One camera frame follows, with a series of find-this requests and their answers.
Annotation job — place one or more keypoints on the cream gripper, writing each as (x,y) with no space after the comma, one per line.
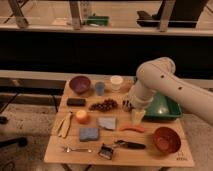
(137,116)

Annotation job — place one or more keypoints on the red-orange bowl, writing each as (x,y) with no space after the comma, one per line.
(166,140)

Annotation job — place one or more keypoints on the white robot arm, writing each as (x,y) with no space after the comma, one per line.
(158,76)

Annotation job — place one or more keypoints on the metal cup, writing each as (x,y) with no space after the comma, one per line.
(126,105)

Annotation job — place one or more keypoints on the orange carrot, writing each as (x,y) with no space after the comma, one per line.
(132,128)

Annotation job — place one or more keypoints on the green plastic tray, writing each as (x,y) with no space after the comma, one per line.
(156,105)

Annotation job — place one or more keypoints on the grey blue cloth piece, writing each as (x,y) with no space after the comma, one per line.
(108,123)

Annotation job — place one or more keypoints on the bunch of dark grapes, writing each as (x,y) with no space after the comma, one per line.
(104,106)

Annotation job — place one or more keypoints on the white cup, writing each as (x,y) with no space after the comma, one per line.
(116,82)

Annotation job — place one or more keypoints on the wooden table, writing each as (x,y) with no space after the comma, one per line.
(150,156)

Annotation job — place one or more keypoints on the blue cup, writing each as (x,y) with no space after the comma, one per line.
(99,88)

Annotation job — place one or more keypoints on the blue sponge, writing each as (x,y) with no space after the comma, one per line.
(88,134)

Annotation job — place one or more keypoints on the peach apple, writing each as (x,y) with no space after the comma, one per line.
(82,116)

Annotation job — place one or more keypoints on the purple bowl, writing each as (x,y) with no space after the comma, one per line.
(80,84)

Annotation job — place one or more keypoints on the black rectangular block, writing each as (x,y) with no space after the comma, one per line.
(76,102)

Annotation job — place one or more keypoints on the yellow banana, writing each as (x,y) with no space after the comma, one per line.
(64,125)

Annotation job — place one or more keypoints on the silver fork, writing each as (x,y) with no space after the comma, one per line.
(69,149)

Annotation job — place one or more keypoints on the green object on shelf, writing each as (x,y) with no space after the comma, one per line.
(97,20)

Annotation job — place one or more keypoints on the black office chair base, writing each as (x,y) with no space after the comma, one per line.
(20,141)

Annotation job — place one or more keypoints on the black handled peeler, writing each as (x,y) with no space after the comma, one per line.
(129,145)

